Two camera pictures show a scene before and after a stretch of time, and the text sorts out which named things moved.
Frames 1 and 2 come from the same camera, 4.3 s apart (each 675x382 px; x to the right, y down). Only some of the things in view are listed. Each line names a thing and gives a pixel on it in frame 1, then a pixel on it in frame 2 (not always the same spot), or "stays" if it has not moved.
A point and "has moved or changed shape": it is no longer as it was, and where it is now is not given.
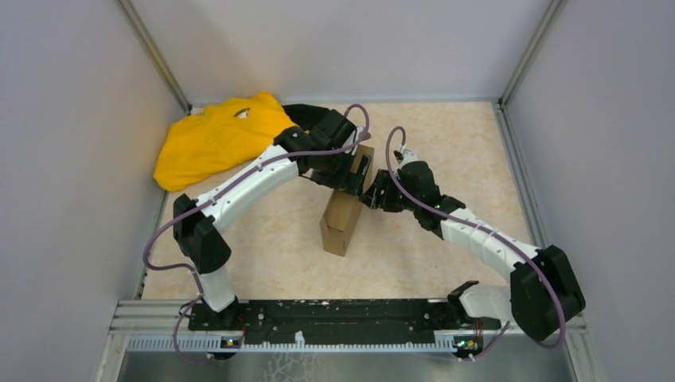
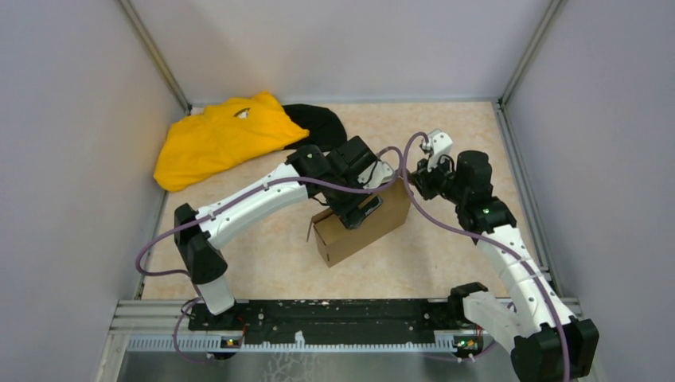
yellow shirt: [218, 137] stays
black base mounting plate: [344, 321] stays
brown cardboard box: [343, 210] has moved or changed shape
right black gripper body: [395, 197] → [441, 181]
